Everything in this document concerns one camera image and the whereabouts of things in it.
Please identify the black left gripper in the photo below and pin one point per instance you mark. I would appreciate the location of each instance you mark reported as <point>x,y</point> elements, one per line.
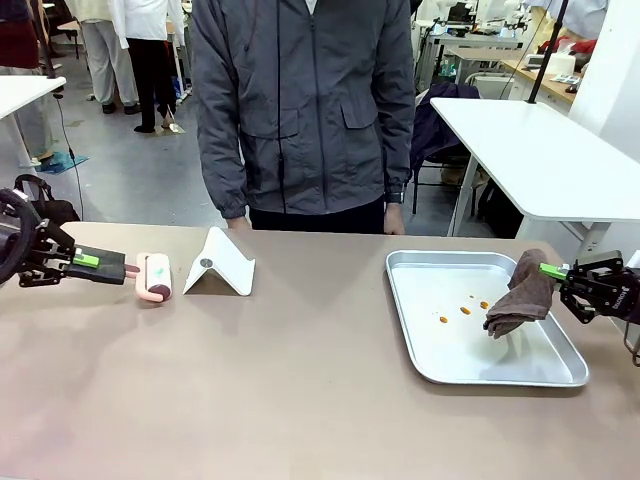
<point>9,256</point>

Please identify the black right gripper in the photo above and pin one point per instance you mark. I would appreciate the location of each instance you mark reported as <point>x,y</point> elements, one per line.
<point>627,295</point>

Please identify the brown cloth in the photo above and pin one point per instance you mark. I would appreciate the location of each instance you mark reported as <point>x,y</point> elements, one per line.
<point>525,295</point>

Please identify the person's right hand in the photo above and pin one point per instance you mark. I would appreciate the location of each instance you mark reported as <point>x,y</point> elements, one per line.
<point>237,223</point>

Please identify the person's left hand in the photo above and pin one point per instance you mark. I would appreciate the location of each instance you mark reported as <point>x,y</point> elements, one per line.
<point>395,220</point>

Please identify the blue sheet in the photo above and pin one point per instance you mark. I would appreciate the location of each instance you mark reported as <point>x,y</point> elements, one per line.
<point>62,162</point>

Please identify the large white side table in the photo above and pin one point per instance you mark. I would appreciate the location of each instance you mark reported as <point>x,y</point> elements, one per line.
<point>540,150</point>

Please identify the silver metal tray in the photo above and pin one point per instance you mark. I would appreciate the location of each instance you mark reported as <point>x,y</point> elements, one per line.
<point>450,350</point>

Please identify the white folded roller stand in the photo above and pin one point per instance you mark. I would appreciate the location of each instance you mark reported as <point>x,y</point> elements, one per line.
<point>220,265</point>

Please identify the small white side table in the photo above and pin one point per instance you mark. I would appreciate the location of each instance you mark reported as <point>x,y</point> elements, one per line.
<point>25,92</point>

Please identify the wooden background table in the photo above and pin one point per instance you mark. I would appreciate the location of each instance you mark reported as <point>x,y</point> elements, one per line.
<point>545,80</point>

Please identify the bystander grey trousers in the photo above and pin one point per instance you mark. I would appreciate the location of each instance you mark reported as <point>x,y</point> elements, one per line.
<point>107,60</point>

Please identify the dark wrist watch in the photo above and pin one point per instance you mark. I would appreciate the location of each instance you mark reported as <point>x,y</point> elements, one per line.
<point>395,196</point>

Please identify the chair with dark jacket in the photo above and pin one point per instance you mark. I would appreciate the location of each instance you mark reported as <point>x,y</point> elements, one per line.
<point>440,130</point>

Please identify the black stand pole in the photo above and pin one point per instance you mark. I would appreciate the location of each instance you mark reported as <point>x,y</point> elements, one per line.
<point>547,50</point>
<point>46,40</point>

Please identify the bystander white coat black trousers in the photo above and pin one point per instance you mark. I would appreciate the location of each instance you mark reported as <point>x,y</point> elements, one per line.
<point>150,60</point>

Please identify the person in grey jacket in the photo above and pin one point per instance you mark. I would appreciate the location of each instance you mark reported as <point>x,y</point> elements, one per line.
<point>305,100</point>

